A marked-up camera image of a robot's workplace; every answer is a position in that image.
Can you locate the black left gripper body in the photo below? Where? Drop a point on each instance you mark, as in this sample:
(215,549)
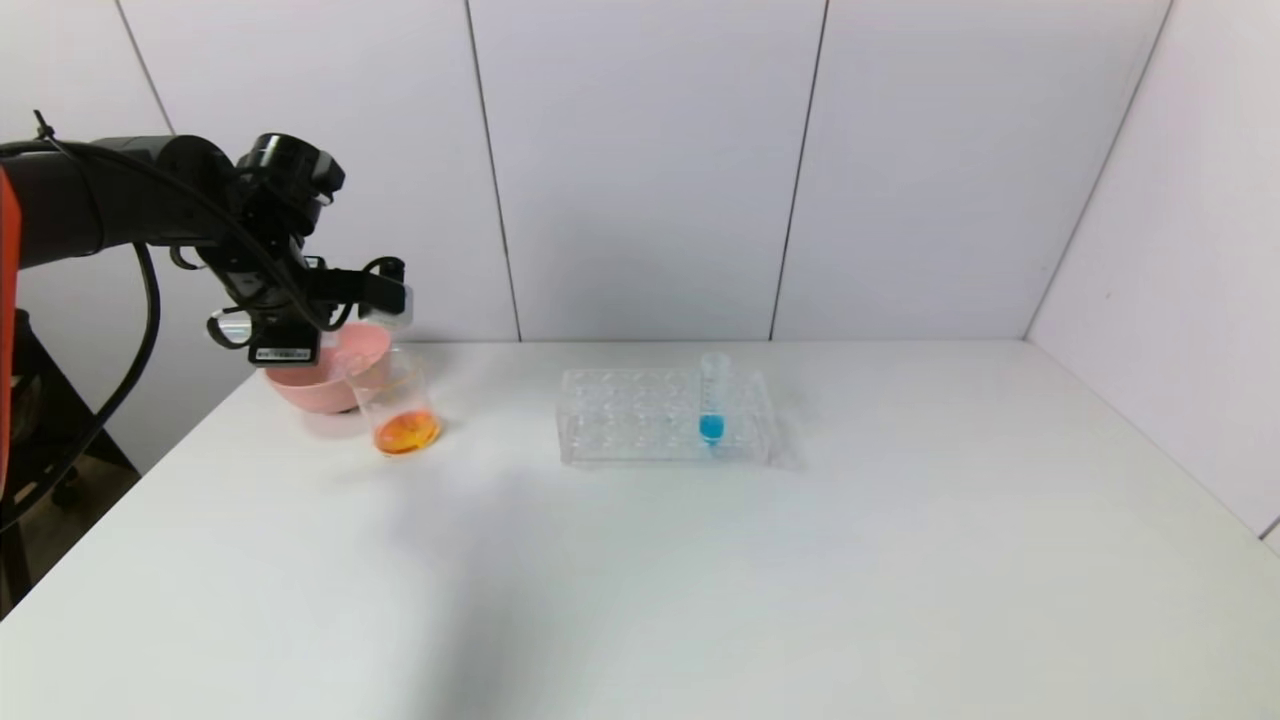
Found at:
(284,346)

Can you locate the clear glass beaker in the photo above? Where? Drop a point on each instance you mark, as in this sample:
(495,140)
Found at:
(405,432)

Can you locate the clear acrylic test tube rack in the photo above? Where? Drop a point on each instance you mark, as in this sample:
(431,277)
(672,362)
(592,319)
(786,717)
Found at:
(640,420)

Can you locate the test tube with blue pigment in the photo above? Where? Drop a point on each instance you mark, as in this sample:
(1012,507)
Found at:
(711,430)

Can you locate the pink plastic bowl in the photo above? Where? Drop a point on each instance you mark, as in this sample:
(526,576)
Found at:
(310,392)

